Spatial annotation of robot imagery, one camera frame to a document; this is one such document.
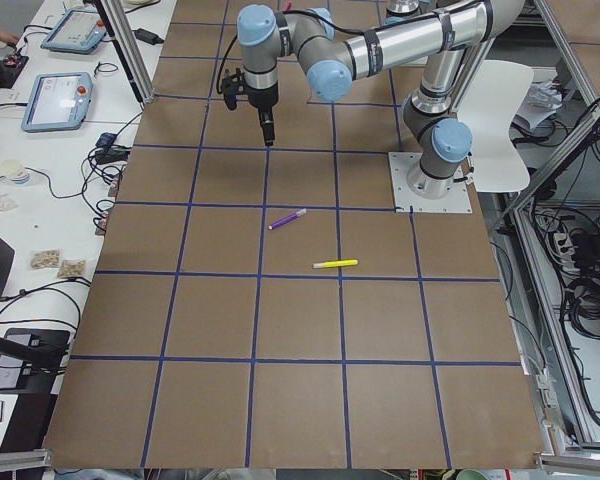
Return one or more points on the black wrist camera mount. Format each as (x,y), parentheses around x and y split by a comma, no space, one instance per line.
(230,86)

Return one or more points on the yellow highlighter pen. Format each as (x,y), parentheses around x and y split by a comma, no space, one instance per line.
(335,264)

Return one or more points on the near teach pendant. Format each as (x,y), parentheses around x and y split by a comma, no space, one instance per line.
(58,102)

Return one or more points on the black power adapter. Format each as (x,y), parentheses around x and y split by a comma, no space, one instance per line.
(148,37)

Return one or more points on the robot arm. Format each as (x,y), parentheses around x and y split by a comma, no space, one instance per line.
(441,36)

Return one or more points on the white chair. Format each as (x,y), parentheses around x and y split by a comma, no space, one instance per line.
(488,108)

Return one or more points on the teach pendant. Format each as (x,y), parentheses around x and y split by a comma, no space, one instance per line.
(58,102)
(79,31)

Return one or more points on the purple highlighter pen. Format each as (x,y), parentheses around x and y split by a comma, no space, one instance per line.
(287,219)

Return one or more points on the aluminium frame post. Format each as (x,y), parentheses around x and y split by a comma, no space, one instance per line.
(120,32)

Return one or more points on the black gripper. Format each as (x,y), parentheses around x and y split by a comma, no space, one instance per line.
(262,98)

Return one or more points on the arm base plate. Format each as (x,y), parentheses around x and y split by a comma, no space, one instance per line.
(415,192)

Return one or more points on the far teach pendant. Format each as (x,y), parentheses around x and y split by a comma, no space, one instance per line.
(79,31)

